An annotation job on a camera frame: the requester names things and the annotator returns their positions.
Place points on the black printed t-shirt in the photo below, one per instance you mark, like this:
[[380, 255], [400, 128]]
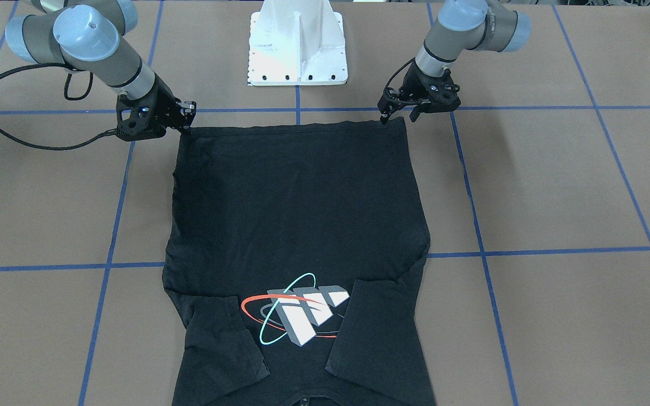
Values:
[[295, 261]]

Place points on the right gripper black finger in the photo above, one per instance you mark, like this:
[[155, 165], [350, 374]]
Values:
[[188, 113]]

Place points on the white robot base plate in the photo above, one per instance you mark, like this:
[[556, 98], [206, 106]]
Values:
[[297, 43]]

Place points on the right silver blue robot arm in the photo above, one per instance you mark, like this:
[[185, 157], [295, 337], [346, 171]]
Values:
[[90, 36]]

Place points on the blue tape line lengthwise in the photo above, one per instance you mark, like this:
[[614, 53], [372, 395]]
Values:
[[105, 259]]

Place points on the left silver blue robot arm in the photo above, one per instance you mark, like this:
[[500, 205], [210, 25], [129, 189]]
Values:
[[473, 26]]

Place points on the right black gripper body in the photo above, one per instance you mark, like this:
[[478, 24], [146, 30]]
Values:
[[163, 104]]

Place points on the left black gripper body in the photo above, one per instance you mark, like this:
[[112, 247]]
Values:
[[422, 82]]

